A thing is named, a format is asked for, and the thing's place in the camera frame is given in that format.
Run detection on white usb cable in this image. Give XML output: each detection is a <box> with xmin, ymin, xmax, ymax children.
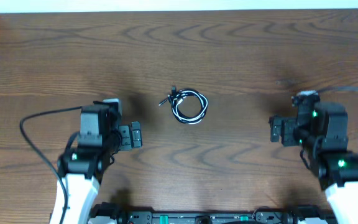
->
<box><xmin>170</xmin><ymin>90</ymin><xmax>209</xmax><ymax>125</ymax></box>

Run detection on black usb cable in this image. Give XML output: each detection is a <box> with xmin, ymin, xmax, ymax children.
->
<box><xmin>158</xmin><ymin>85</ymin><xmax>209</xmax><ymax>124</ymax></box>

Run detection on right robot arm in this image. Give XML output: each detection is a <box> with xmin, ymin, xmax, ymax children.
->
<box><xmin>269</xmin><ymin>101</ymin><xmax>358</xmax><ymax>223</ymax></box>

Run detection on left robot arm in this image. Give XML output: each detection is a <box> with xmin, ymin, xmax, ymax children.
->
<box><xmin>49</xmin><ymin>98</ymin><xmax>142</xmax><ymax>223</ymax></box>

